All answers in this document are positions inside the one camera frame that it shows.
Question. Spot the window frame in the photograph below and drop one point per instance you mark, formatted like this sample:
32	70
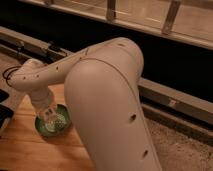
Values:
187	21

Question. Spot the white bottle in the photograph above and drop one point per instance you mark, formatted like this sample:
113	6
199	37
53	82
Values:
49	116

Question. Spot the grey metal rail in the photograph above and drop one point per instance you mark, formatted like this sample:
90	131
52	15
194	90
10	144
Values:
102	85

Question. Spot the black clamp on rail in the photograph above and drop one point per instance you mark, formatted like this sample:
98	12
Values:
57	49

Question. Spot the wooden board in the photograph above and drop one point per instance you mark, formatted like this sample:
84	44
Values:
23	149

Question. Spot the green ceramic bowl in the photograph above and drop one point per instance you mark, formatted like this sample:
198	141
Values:
62	123

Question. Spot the dark object at left edge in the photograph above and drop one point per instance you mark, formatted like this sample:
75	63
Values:
6	113

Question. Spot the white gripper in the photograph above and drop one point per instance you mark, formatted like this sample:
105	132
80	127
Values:
41	99

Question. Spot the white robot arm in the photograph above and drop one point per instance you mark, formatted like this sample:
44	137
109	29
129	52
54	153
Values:
122	157

